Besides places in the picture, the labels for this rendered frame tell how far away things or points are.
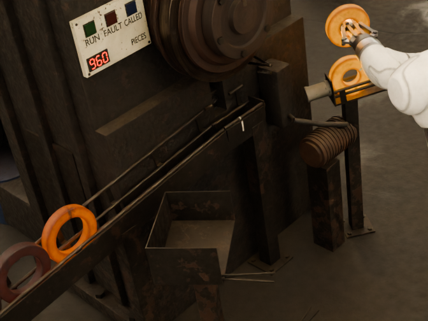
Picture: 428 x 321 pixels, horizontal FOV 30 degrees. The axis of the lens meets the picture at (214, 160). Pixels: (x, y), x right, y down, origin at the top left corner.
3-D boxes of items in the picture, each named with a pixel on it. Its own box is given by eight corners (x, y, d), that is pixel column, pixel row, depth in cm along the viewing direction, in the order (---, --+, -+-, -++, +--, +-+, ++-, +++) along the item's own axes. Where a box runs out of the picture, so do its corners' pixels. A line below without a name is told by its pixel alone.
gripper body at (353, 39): (355, 61, 263) (346, 48, 271) (379, 55, 264) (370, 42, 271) (354, 41, 259) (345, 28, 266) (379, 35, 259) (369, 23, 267)
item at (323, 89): (304, 98, 295) (302, 84, 291) (328, 90, 295) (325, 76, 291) (309, 106, 290) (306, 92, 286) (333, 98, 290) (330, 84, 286)
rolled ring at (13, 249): (35, 232, 228) (28, 228, 230) (-15, 278, 220) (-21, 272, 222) (61, 272, 240) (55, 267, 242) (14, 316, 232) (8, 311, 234)
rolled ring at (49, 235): (35, 251, 230) (29, 247, 232) (75, 273, 244) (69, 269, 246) (71, 197, 233) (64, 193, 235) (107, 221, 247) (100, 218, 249)
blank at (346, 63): (345, 100, 297) (348, 104, 294) (319, 75, 289) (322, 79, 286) (377, 71, 293) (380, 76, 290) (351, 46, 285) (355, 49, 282)
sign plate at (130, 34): (83, 76, 240) (68, 21, 230) (147, 41, 254) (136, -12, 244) (88, 78, 238) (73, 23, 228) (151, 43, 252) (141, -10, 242)
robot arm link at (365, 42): (386, 65, 260) (380, 57, 265) (386, 41, 254) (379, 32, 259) (360, 71, 259) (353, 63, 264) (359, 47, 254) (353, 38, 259)
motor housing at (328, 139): (306, 246, 323) (294, 134, 293) (339, 217, 335) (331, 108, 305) (331, 258, 315) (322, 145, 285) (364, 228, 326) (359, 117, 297)
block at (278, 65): (261, 121, 299) (254, 65, 286) (275, 112, 304) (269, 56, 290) (283, 130, 293) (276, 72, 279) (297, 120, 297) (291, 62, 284)
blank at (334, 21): (320, 11, 276) (323, 16, 273) (363, -3, 275) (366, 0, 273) (328, 49, 285) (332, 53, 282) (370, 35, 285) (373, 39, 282)
